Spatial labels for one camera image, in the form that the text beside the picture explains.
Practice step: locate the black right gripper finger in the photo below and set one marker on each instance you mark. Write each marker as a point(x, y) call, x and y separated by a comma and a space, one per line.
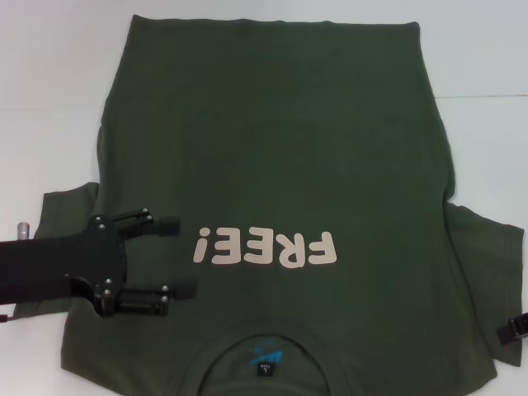
point(517, 328)

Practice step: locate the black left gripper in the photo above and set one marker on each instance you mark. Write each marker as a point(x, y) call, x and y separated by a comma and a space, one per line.
point(49, 264)

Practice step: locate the dark green FREE! t-shirt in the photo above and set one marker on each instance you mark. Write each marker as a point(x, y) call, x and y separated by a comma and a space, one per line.
point(268, 123)

